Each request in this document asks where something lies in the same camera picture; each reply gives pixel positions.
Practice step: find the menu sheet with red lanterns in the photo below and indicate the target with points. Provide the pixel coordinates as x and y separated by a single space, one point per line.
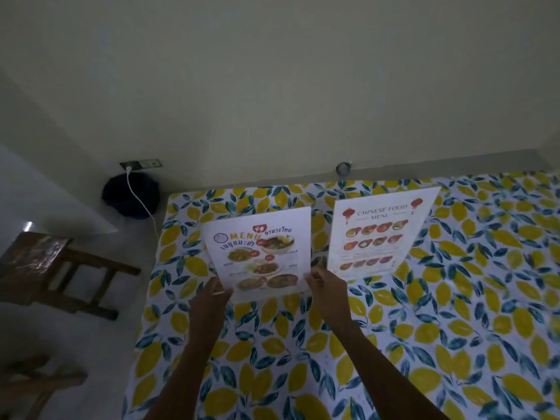
378 236

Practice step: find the menu sheet with blue script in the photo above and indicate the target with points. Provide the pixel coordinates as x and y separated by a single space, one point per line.
260 253

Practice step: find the person's left fingers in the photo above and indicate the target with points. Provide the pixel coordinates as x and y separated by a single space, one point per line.
221 290

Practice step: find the person's right fingers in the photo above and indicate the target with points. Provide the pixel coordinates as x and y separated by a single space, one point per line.
316 279

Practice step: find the wooden stool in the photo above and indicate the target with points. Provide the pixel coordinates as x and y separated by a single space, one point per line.
30 384

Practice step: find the person's right hand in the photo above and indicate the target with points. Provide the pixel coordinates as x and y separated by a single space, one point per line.
328 297

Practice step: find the lemon print tablecloth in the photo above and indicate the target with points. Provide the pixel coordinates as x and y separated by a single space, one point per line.
459 323

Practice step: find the person's left forearm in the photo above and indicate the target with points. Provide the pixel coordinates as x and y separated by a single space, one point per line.
181 380

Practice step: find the person's right forearm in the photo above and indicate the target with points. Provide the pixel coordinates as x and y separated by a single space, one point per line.
385 380

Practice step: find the wooden chair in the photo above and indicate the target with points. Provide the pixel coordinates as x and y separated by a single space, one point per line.
48 271

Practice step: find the wall power outlet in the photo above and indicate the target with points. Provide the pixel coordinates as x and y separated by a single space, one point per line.
141 164

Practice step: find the dark blue bag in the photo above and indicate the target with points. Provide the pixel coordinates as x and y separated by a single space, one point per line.
127 196

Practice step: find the person's left hand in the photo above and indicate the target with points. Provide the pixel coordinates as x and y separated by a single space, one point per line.
210 308

